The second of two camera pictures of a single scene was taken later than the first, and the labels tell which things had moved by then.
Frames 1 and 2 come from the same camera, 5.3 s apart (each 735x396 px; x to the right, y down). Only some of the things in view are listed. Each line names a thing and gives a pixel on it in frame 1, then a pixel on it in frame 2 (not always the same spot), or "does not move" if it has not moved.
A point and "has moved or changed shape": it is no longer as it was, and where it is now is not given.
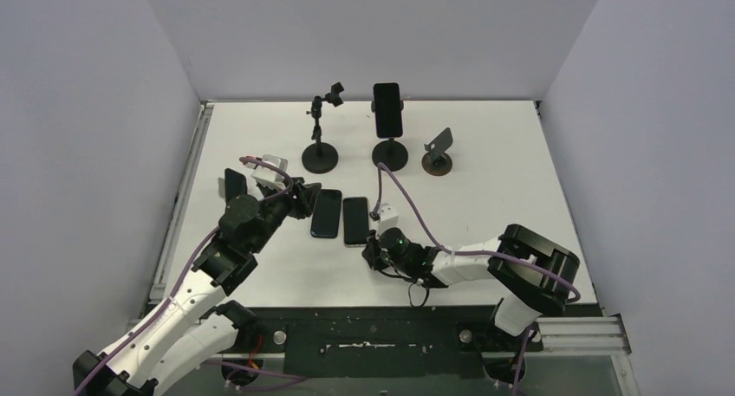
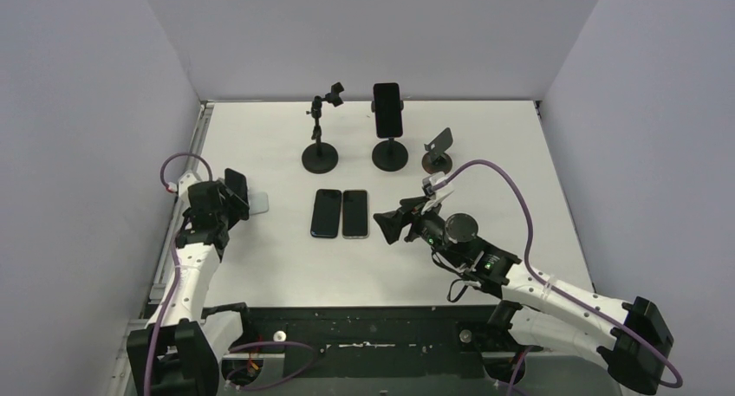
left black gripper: (302, 198) → (235, 208)
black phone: (355, 222) has moved or changed shape
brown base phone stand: (437, 161) does not move
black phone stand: (321, 158) does not move
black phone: (387, 113) does not move
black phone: (326, 216) does not move
